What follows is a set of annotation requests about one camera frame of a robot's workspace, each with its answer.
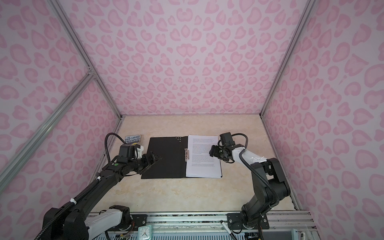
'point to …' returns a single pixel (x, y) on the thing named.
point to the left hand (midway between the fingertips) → (156, 159)
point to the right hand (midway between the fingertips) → (214, 152)
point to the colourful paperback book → (132, 139)
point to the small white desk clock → (145, 232)
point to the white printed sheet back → (200, 164)
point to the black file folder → (171, 150)
